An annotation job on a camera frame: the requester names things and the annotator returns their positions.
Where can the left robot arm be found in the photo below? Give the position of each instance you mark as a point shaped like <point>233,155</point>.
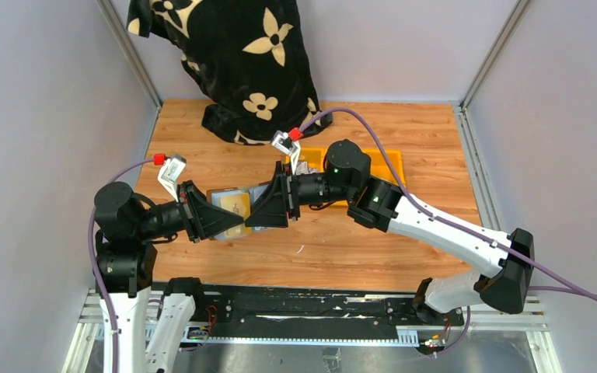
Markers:
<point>130,227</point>

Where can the right yellow bin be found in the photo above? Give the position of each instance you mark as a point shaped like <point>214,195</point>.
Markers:
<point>380,169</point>

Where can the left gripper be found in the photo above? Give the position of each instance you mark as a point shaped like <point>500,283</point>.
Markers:
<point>200,215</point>

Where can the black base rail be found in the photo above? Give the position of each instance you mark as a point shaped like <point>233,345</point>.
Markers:
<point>296,315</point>

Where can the white cards in bin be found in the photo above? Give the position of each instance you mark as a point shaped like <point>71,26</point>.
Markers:
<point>304,168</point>

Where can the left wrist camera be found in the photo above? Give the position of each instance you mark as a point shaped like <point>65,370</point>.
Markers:
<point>169,173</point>

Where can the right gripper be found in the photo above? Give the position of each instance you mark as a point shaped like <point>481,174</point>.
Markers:
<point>272,210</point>

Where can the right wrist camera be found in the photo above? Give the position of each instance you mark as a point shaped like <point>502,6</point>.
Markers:
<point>288,144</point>

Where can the brown leather card holder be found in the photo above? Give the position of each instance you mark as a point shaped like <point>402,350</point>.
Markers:
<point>238,201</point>

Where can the black floral blanket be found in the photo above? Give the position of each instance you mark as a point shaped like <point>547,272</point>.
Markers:
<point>248,57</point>

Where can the middle yellow bin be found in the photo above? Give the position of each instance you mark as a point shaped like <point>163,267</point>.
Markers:
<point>347,172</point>

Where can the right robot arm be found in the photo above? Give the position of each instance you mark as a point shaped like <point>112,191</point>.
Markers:
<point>499,277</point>

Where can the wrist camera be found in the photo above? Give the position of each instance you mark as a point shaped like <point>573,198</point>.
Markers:
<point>288,144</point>
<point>169,173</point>

